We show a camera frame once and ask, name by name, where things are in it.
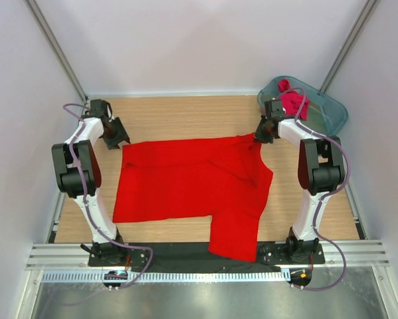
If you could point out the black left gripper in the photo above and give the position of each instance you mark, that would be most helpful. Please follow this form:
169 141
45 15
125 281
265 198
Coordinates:
121 136

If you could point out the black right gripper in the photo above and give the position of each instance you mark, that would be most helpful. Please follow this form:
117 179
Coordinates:
258 134

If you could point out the red t shirt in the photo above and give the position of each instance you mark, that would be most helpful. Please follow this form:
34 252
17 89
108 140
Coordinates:
223 178

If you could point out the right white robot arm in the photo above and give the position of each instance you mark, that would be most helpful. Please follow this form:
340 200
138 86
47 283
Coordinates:
320 172

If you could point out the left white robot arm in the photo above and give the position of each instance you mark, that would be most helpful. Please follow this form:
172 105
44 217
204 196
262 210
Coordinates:
78 173

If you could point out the magenta t shirt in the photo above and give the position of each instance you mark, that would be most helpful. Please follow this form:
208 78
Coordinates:
290 99

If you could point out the teal plastic bin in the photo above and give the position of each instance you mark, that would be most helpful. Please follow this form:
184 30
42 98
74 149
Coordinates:
320 113

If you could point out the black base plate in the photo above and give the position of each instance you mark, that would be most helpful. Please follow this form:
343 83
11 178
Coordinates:
193 257

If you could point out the left aluminium corner post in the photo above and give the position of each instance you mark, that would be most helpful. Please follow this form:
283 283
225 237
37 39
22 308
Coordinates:
55 47

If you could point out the aluminium corner post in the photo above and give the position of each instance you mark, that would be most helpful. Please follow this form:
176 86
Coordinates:
55 47
354 33

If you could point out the aluminium front rail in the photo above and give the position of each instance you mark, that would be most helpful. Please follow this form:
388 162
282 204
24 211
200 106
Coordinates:
355 253

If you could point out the white slotted cable duct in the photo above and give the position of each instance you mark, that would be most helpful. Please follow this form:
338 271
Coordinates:
118 276

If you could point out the right aluminium corner post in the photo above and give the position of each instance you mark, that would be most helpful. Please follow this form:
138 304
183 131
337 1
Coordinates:
354 33

